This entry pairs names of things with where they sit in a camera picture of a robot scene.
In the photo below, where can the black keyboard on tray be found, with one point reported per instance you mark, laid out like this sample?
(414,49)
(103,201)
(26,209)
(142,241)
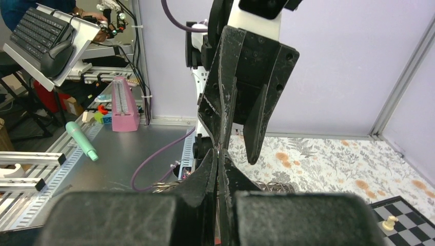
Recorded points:
(38,32)

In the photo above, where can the mint green tube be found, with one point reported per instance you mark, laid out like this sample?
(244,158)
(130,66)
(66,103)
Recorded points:
(75,131)

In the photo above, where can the cream chess piece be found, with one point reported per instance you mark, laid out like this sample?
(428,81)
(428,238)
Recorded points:
(389,223)

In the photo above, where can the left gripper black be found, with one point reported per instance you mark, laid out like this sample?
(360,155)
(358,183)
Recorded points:
(246,80)

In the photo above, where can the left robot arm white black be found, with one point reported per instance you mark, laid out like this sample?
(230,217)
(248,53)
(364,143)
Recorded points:
(202,41)

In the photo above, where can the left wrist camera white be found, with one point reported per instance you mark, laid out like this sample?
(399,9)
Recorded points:
(262,17)

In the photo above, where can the pink box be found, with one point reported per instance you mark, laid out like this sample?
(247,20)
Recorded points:
(125,113)

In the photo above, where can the floral table mat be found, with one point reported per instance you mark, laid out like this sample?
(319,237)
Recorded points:
(371,169)

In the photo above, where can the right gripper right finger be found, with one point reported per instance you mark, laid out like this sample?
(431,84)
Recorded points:
(250,216)

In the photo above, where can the black computer mouse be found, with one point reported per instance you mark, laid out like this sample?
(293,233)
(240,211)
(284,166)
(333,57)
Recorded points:
(54,61)

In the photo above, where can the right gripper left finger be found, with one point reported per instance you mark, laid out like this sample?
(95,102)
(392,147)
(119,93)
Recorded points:
(184,215)

